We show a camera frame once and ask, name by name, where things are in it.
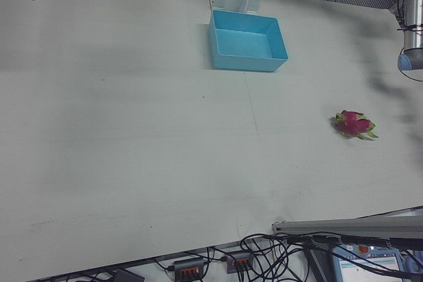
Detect thick black cable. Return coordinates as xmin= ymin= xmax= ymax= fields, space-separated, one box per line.
xmin=286 ymin=234 xmax=423 ymax=250

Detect aluminium frame profile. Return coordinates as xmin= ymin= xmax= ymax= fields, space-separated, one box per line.
xmin=271 ymin=205 xmax=423 ymax=240

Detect pink dragon fruit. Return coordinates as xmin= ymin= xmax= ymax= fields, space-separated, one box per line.
xmin=331 ymin=109 xmax=379 ymax=141

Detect tangled black cables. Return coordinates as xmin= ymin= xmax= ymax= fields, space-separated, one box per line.
xmin=239 ymin=232 xmax=331 ymax=282

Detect grey USB hub orange ports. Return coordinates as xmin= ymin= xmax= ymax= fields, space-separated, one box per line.
xmin=224 ymin=251 xmax=254 ymax=275
xmin=167 ymin=257 xmax=206 ymax=280

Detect black power adapter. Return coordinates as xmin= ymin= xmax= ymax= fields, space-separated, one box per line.
xmin=112 ymin=268 xmax=145 ymax=282

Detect light blue plastic bin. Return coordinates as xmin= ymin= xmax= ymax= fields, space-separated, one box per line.
xmin=208 ymin=9 xmax=289 ymax=73

